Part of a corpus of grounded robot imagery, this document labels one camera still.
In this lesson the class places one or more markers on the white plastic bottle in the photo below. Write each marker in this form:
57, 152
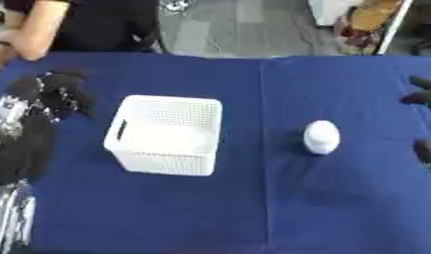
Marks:
321, 137

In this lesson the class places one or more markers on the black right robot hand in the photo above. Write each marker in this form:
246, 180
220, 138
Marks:
424, 96

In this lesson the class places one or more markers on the white perforated plastic basket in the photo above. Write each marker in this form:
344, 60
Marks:
165, 134

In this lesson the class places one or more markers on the black chair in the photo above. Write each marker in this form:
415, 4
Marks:
424, 33

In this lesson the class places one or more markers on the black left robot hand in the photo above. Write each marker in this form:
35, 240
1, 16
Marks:
28, 145

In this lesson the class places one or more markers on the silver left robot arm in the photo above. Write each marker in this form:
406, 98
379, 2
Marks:
11, 215

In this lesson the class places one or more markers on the person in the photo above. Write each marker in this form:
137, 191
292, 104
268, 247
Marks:
80, 25

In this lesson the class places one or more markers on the colourful bag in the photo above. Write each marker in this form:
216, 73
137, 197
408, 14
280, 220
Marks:
367, 26

